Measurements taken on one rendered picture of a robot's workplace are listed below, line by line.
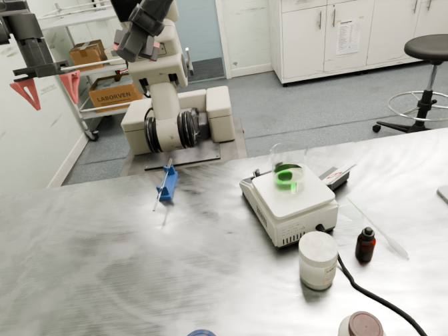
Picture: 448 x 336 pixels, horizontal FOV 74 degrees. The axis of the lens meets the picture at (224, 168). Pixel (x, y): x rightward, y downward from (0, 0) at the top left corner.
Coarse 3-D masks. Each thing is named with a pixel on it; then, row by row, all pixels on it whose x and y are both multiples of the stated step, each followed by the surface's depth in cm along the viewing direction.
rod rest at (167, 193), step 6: (168, 174) 79; (174, 174) 78; (168, 180) 77; (174, 180) 76; (168, 186) 75; (174, 186) 75; (162, 192) 72; (168, 192) 72; (162, 198) 72; (168, 198) 72
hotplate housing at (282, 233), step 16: (256, 192) 59; (256, 208) 60; (320, 208) 53; (336, 208) 54; (272, 224) 52; (288, 224) 52; (304, 224) 53; (320, 224) 54; (272, 240) 56; (288, 240) 54
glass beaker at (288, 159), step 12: (288, 144) 54; (300, 144) 53; (276, 156) 55; (288, 156) 56; (300, 156) 54; (276, 168) 52; (288, 168) 50; (300, 168) 51; (276, 180) 53; (288, 180) 52; (300, 180) 52; (288, 192) 54; (300, 192) 54
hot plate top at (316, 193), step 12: (264, 180) 59; (312, 180) 57; (264, 192) 56; (276, 192) 56; (312, 192) 54; (324, 192) 54; (276, 204) 53; (288, 204) 53; (300, 204) 52; (312, 204) 52; (324, 204) 52; (276, 216) 51; (288, 216) 51
